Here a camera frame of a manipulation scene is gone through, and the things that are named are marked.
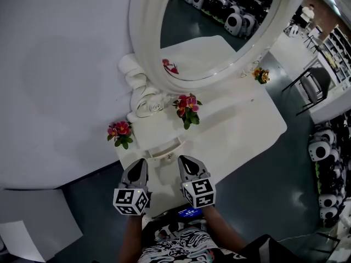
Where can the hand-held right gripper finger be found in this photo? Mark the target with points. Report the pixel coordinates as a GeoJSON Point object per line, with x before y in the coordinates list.
{"type": "Point", "coordinates": [185, 171]}
{"type": "Point", "coordinates": [198, 168]}

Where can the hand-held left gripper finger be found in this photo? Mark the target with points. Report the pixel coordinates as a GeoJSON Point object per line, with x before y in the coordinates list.
{"type": "Point", "coordinates": [143, 177]}
{"type": "Point", "coordinates": [128, 178]}

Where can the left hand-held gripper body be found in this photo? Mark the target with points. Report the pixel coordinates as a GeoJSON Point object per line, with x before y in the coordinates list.
{"type": "Point", "coordinates": [129, 200]}

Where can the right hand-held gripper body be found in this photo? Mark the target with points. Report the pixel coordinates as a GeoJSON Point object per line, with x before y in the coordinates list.
{"type": "Point", "coordinates": [200, 193]}

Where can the white table drawer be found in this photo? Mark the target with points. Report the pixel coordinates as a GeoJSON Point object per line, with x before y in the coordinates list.
{"type": "Point", "coordinates": [164, 153]}

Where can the white ornate dressing table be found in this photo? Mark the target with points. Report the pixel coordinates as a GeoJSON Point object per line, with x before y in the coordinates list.
{"type": "Point", "coordinates": [233, 130]}

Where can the person's right forearm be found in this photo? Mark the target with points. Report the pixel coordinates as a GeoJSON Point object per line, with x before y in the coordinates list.
{"type": "Point", "coordinates": [222, 229]}

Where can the person's left forearm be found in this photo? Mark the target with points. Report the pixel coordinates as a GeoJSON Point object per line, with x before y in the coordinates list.
{"type": "Point", "coordinates": [131, 237]}

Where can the small blue screen device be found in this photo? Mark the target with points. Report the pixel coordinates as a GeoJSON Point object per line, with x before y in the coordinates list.
{"type": "Point", "coordinates": [190, 212]}

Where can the pink potted flower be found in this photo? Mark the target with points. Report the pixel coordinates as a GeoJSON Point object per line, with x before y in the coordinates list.
{"type": "Point", "coordinates": [188, 107]}
{"type": "Point", "coordinates": [120, 131]}

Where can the person's patterned shirt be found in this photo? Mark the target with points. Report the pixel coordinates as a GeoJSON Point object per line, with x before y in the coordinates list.
{"type": "Point", "coordinates": [186, 245]}

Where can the large white board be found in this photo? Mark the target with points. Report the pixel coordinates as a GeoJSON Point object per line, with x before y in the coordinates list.
{"type": "Point", "coordinates": [55, 215]}

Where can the orange potted flower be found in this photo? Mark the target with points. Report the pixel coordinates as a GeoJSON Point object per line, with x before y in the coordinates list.
{"type": "Point", "coordinates": [261, 75]}

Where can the white box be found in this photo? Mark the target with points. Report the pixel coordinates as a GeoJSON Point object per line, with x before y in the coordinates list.
{"type": "Point", "coordinates": [16, 240]}

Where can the oval white framed mirror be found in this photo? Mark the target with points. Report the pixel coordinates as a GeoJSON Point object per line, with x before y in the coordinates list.
{"type": "Point", "coordinates": [148, 31]}

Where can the white shelving rack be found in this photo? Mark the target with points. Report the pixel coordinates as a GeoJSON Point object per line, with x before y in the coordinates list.
{"type": "Point", "coordinates": [337, 53]}

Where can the black frame grey chair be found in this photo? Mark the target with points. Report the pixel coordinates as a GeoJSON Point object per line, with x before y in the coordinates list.
{"type": "Point", "coordinates": [315, 88]}

